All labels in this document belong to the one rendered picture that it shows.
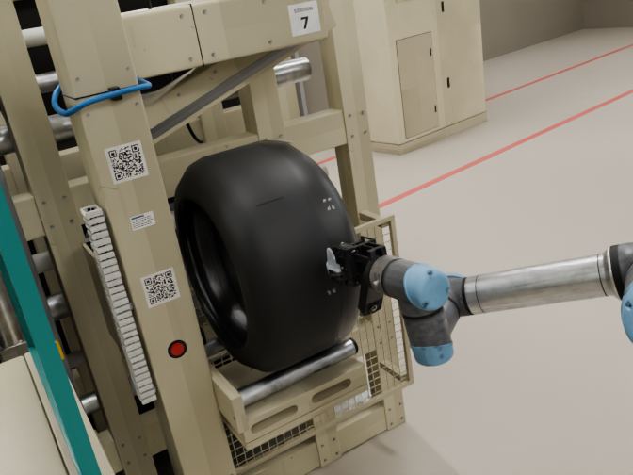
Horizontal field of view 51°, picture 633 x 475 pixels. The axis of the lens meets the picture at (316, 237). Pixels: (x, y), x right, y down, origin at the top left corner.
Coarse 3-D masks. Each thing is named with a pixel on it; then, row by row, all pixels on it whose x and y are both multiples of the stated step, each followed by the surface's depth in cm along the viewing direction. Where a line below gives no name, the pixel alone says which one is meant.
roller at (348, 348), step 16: (320, 352) 168; (336, 352) 168; (352, 352) 170; (288, 368) 163; (304, 368) 164; (320, 368) 166; (256, 384) 159; (272, 384) 160; (288, 384) 162; (256, 400) 158
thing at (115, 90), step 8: (144, 80) 138; (56, 88) 139; (112, 88) 128; (128, 88) 130; (136, 88) 130; (144, 88) 132; (56, 96) 138; (96, 96) 127; (104, 96) 128; (112, 96) 128; (120, 96) 129; (56, 104) 136; (80, 104) 126; (88, 104) 127; (64, 112) 128; (72, 112) 127
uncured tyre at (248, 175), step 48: (288, 144) 159; (192, 192) 154; (240, 192) 143; (288, 192) 145; (336, 192) 152; (192, 240) 184; (240, 240) 140; (288, 240) 141; (336, 240) 146; (240, 288) 191; (288, 288) 141; (240, 336) 181; (288, 336) 146; (336, 336) 158
